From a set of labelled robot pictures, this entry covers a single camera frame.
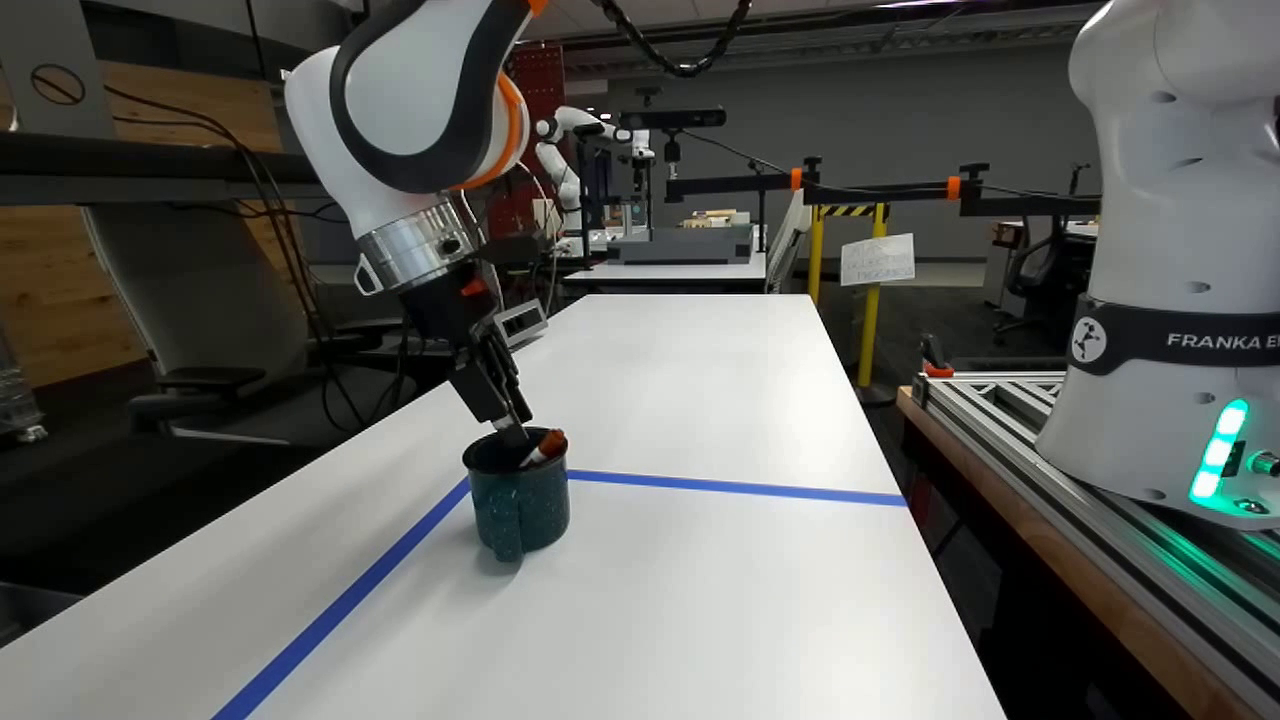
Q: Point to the orange clamp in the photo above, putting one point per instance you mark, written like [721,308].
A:
[932,360]

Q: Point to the red cabinet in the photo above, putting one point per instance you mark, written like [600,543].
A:
[540,81]

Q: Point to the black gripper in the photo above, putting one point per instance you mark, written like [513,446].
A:
[449,306]

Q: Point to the small grey device box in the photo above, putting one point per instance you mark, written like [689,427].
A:
[524,322]

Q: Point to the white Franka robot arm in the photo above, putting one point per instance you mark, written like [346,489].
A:
[401,81]

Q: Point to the aluminium rail base frame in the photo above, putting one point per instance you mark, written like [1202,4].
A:
[1135,544]

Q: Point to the white paper sign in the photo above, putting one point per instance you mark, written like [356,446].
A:
[876,263]

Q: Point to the wooden wall panel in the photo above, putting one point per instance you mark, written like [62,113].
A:
[53,292]

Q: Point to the dark equipment stack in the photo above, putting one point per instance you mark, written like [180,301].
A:
[1047,272]

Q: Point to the long blue tape strip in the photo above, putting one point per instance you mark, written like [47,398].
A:
[346,602]

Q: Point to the red capped marker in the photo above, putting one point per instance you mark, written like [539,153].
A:
[545,451]

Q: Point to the black shelf beam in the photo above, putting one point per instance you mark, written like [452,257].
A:
[161,160]

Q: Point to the yellow post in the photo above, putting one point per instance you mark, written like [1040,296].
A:
[818,263]
[872,332]

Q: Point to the white background table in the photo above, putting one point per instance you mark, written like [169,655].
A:
[667,272]

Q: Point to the black stereo camera bar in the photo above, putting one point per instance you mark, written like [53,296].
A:
[675,118]

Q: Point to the wooden workbench top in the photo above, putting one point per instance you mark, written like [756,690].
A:
[1015,533]

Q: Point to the dark teal cup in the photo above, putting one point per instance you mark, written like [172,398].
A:
[518,507]

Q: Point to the small white background robot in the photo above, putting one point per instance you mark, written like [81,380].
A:
[567,165]

